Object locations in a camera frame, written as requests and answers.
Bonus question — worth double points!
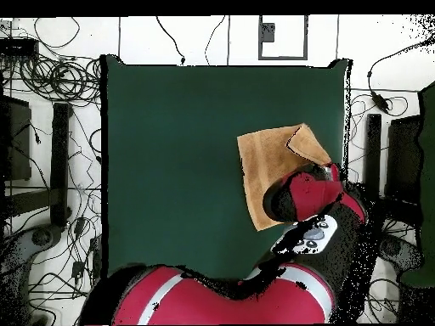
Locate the tan terry towel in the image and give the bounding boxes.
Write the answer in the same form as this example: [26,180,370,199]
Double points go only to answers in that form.
[236,122,333,233]

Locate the dark flat panel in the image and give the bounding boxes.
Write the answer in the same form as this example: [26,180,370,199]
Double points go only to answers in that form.
[0,95,32,182]
[386,115,423,205]

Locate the black stand bar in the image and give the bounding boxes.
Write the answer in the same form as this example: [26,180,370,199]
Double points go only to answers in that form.
[364,113,383,201]
[49,102,73,228]

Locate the dark swivel chair base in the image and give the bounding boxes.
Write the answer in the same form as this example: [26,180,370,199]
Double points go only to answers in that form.
[0,224,63,274]
[377,233,425,273]

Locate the small grey floor box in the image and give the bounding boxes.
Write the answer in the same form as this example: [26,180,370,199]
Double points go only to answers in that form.
[261,22,275,43]

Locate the dark green table cloth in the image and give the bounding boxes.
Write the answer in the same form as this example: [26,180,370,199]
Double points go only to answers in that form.
[100,53,354,283]

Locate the black electronics box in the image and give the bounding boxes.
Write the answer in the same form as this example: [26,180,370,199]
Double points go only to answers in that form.
[0,37,41,58]

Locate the black cable with adapter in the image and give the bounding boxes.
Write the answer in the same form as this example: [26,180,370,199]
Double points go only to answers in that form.
[366,39,435,118]

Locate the grey square floor frame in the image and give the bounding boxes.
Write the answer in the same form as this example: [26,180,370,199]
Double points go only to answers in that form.
[257,14,309,61]

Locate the thin black cable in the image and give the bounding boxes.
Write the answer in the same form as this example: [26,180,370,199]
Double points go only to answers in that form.
[204,14,227,66]

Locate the black cable with plug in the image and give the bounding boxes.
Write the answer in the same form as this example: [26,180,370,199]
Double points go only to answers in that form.
[155,15,187,66]

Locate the coiled black cables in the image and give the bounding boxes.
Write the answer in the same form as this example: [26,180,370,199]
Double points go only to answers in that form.
[18,53,102,104]

